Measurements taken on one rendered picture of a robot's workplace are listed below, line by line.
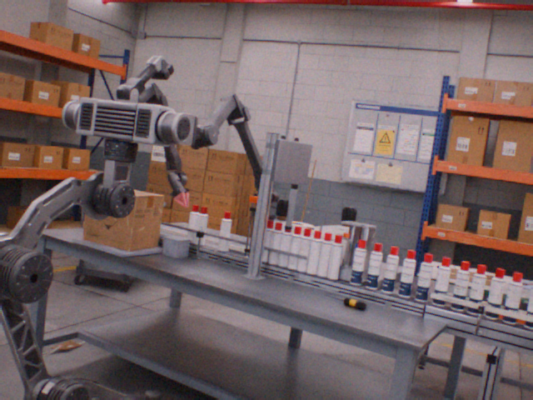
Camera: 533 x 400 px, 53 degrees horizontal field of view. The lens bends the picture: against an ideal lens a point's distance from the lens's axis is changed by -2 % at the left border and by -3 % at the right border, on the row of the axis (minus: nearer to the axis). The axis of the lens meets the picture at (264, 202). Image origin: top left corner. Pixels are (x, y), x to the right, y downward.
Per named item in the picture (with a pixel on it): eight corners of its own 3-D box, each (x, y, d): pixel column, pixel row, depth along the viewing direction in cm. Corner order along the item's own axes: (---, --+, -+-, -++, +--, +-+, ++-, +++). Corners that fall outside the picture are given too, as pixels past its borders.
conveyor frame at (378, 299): (430, 312, 234) (431, 302, 234) (423, 317, 225) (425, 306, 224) (144, 237, 316) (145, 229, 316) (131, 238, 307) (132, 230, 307)
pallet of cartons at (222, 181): (251, 267, 685) (267, 157, 674) (226, 278, 607) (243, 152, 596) (166, 249, 723) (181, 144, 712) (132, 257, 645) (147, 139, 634)
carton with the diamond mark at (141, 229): (158, 247, 284) (165, 195, 282) (129, 252, 262) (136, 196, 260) (112, 236, 296) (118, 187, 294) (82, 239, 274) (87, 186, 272)
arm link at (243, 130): (223, 114, 261) (243, 108, 256) (227, 109, 265) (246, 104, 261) (255, 192, 278) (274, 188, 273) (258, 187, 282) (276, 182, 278)
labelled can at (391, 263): (394, 293, 239) (402, 247, 237) (391, 295, 235) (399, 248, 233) (383, 290, 242) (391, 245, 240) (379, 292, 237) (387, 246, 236)
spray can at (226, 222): (229, 252, 283) (235, 212, 281) (223, 252, 279) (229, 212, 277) (221, 249, 286) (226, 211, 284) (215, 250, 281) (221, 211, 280)
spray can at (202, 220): (206, 246, 290) (211, 207, 289) (200, 247, 286) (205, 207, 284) (198, 243, 293) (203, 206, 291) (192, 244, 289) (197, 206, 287)
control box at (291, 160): (306, 185, 253) (312, 144, 252) (273, 181, 246) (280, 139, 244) (296, 183, 262) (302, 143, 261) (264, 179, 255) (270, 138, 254)
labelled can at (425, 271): (428, 302, 232) (436, 254, 230) (425, 303, 227) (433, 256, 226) (416, 298, 234) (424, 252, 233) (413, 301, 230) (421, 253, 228)
